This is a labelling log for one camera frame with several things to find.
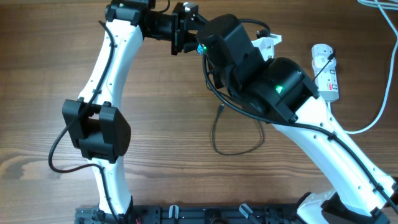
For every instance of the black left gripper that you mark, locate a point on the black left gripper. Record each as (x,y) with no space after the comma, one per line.
(181,22)

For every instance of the Galaxy S25 smartphone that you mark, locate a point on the Galaxy S25 smartphone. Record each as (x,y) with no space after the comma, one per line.
(200,50)

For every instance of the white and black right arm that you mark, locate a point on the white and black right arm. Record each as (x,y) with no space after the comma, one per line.
(277,91)

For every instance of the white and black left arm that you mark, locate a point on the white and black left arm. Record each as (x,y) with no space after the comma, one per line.
(94,121)

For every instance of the white USB charger plug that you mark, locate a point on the white USB charger plug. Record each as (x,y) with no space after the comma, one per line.
(320,62)

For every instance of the white power strip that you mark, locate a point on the white power strip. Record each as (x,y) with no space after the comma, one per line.
(326,80)

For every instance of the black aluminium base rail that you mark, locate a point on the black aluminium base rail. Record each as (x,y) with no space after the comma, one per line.
(244,213)

